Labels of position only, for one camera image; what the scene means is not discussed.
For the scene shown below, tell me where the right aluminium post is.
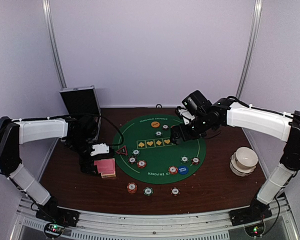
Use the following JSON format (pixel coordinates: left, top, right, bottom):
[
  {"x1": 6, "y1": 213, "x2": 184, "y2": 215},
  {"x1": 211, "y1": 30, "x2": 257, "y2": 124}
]
[{"x1": 231, "y1": 0, "x2": 263, "y2": 112}]

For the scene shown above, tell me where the blue small blind button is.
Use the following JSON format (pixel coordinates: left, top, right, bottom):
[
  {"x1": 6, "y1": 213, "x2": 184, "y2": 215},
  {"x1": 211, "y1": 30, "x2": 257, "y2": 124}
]
[{"x1": 178, "y1": 165, "x2": 189, "y2": 175}]

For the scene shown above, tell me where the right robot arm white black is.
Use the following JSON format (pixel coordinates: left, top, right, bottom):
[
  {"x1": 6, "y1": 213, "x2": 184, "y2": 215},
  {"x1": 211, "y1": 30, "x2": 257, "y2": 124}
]
[{"x1": 170, "y1": 90, "x2": 300, "y2": 226}]

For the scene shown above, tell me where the front aluminium rail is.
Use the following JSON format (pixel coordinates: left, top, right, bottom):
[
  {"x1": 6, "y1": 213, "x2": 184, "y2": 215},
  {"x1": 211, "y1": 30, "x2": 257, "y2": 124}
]
[{"x1": 8, "y1": 197, "x2": 300, "y2": 240}]

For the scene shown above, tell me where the round green poker mat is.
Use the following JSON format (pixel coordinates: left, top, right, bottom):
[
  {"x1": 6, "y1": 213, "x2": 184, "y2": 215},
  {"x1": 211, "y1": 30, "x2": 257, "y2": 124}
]
[{"x1": 113, "y1": 114, "x2": 207, "y2": 185}]

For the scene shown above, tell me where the orange poker chip stack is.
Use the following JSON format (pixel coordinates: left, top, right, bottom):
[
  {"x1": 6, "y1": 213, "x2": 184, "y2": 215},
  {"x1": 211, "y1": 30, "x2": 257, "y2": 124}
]
[{"x1": 126, "y1": 182, "x2": 138, "y2": 194}]

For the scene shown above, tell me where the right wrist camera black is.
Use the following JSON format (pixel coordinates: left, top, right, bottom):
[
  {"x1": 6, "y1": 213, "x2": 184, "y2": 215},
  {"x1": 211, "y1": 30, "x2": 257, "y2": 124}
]
[{"x1": 175, "y1": 90, "x2": 213, "y2": 125}]

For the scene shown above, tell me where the red five chip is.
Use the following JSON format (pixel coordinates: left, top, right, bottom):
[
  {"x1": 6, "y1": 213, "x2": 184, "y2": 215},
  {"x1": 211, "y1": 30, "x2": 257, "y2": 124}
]
[
  {"x1": 137, "y1": 160, "x2": 147, "y2": 169},
  {"x1": 168, "y1": 166, "x2": 178, "y2": 175}
]

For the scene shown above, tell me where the green chip top seat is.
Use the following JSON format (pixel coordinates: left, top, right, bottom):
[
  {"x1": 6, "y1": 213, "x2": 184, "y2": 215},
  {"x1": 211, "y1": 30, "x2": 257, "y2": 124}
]
[{"x1": 155, "y1": 131, "x2": 163, "y2": 138}]

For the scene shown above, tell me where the left aluminium post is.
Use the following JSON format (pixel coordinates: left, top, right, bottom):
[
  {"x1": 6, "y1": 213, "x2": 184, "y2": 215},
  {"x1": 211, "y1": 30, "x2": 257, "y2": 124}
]
[{"x1": 42, "y1": 0, "x2": 67, "y2": 89}]

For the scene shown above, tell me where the pink-backed playing card deck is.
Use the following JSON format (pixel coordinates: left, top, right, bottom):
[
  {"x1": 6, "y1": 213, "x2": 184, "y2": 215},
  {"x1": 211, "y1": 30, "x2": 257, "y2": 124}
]
[{"x1": 93, "y1": 158, "x2": 116, "y2": 175}]

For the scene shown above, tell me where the aluminium post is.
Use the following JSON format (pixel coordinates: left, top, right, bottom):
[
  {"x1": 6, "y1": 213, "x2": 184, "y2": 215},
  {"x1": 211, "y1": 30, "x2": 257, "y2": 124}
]
[
  {"x1": 231, "y1": 0, "x2": 263, "y2": 112},
  {"x1": 42, "y1": 0, "x2": 67, "y2": 89}
]

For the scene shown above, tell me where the orange dealer button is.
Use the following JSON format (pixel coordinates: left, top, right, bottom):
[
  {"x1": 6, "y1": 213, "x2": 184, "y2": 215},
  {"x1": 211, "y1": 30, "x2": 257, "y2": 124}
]
[{"x1": 150, "y1": 121, "x2": 160, "y2": 128}]

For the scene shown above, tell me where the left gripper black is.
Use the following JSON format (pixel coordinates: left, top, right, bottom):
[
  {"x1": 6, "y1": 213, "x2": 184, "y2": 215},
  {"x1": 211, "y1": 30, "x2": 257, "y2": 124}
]
[{"x1": 68, "y1": 135, "x2": 99, "y2": 176}]

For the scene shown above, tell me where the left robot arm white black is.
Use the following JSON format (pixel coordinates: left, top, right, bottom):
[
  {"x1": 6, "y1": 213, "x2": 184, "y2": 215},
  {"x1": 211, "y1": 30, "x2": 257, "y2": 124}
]
[{"x1": 0, "y1": 114, "x2": 114, "y2": 227}]

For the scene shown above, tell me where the brown poker chip stack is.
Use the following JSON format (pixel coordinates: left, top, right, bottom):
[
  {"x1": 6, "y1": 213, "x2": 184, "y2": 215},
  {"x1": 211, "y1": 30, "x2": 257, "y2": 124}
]
[{"x1": 170, "y1": 187, "x2": 180, "y2": 196}]

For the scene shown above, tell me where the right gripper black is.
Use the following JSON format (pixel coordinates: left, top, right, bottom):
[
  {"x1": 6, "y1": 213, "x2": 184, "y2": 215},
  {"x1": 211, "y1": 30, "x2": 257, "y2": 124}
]
[{"x1": 170, "y1": 113, "x2": 213, "y2": 145}]

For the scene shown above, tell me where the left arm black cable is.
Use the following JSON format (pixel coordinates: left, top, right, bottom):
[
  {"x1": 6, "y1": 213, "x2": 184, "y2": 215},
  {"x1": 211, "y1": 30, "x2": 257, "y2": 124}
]
[{"x1": 88, "y1": 113, "x2": 125, "y2": 147}]

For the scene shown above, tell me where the white ceramic bowl stack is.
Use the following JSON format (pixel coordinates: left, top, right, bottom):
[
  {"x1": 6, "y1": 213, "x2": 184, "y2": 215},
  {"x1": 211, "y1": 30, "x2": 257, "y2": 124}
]
[{"x1": 229, "y1": 147, "x2": 259, "y2": 177}]

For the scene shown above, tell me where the gold card deck box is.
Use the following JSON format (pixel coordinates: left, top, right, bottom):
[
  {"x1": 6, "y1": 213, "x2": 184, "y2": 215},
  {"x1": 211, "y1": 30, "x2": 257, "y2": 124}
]
[{"x1": 100, "y1": 170, "x2": 116, "y2": 179}]

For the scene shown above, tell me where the green poker chip stack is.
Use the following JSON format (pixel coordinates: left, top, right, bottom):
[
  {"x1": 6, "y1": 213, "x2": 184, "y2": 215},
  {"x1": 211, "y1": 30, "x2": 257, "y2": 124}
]
[{"x1": 143, "y1": 186, "x2": 154, "y2": 196}]

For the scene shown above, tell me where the triangular all-in button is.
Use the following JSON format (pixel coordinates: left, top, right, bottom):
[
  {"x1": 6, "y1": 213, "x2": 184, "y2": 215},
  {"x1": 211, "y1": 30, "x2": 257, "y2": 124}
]
[{"x1": 115, "y1": 145, "x2": 128, "y2": 156}]

